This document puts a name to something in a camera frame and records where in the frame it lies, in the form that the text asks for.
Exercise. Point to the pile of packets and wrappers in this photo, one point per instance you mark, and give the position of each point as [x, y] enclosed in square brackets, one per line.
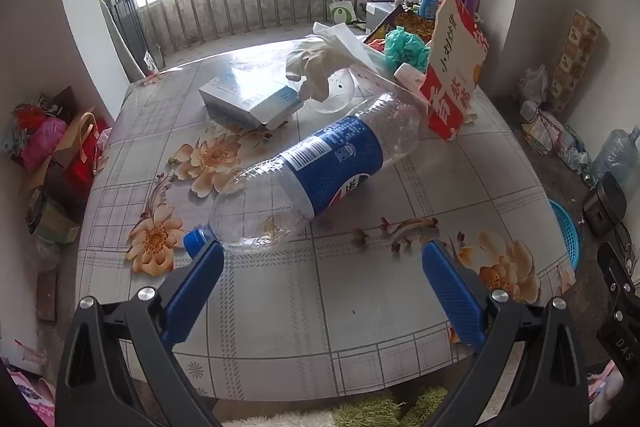
[545, 132]

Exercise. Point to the brown paper bag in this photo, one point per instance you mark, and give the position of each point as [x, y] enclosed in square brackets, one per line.
[75, 142]

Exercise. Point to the floral plastic tablecloth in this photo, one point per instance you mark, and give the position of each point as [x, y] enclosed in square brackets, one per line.
[350, 307]

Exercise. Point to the black rice cooker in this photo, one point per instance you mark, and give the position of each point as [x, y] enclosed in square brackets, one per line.
[607, 204]

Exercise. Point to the yellow and purple snack bag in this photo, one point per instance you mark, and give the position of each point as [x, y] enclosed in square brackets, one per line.
[417, 24]

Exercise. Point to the white and blue carton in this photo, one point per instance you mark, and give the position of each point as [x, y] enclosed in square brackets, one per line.
[240, 94]

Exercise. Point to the clear plastic lid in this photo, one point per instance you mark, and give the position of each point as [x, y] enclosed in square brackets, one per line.
[340, 99]

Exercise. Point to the blue plastic basket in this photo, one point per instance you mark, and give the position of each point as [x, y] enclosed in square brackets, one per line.
[567, 232]

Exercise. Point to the teal plastic bag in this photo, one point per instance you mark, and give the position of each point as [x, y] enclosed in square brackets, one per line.
[405, 47]

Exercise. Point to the red and white paper bag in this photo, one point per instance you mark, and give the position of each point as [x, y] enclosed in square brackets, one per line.
[457, 72]

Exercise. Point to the brick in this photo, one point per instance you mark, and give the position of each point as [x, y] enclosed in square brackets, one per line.
[47, 297]

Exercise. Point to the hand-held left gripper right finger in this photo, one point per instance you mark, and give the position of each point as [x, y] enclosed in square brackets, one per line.
[452, 297]

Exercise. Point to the pink printed blanket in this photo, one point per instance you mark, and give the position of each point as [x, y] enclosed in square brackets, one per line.
[605, 392]

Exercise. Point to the white tissue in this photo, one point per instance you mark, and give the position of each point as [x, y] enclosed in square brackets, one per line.
[320, 57]

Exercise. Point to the metal tin can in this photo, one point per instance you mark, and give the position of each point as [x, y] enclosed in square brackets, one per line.
[50, 219]

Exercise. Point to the person's green white fleece robe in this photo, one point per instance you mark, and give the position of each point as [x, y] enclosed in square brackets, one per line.
[390, 407]

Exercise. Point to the blue detergent bottle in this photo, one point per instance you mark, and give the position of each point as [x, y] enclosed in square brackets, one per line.
[429, 2]

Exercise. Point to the white plastic bag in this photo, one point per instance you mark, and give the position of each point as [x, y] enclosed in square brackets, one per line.
[532, 84]

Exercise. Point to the clear bottle with blue label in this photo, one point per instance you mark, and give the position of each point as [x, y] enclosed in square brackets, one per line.
[330, 162]

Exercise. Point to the tall patterned box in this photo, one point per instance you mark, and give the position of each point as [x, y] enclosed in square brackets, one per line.
[575, 57]

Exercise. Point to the purple cup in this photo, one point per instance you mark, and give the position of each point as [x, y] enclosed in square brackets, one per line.
[470, 2]

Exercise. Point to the pink plastic bag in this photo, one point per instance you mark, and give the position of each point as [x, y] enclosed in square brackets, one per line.
[42, 144]

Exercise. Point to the pink and white packet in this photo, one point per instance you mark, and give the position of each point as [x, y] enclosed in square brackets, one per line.
[410, 76]

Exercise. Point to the grey cabinet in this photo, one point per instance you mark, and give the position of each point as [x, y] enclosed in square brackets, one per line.
[380, 14]

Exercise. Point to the black metal rack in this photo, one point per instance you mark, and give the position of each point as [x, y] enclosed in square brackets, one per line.
[130, 27]

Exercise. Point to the empty blue water jug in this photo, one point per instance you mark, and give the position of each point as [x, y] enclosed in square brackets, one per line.
[617, 154]

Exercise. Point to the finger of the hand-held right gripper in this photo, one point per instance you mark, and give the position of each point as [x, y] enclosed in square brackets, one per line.
[617, 272]

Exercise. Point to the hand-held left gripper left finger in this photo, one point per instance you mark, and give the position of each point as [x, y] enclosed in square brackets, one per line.
[192, 294]

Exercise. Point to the pink printed cloth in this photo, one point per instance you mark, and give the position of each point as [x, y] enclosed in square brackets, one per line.
[30, 392]

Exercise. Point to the white and green paper bag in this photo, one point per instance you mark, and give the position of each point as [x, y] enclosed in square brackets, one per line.
[342, 13]

